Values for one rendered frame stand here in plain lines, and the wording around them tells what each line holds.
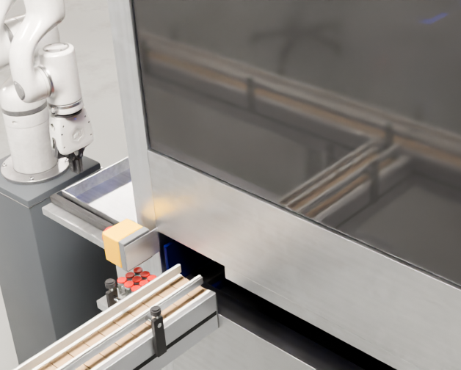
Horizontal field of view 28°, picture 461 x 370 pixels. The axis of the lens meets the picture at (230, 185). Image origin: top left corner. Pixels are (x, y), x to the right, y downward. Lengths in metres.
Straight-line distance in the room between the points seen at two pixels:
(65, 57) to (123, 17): 0.46
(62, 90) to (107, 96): 2.74
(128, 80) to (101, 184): 0.64
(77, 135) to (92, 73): 2.97
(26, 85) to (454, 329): 1.14
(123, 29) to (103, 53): 3.72
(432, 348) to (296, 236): 0.30
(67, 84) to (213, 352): 0.71
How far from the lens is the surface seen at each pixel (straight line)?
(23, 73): 2.15
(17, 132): 2.46
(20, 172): 2.53
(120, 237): 1.91
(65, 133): 2.26
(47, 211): 2.33
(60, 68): 2.18
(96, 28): 5.86
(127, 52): 1.77
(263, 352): 1.88
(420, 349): 1.57
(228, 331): 1.93
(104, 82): 5.11
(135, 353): 1.79
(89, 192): 2.37
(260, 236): 1.70
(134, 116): 1.83
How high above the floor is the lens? 2.09
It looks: 31 degrees down
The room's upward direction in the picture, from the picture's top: 4 degrees counter-clockwise
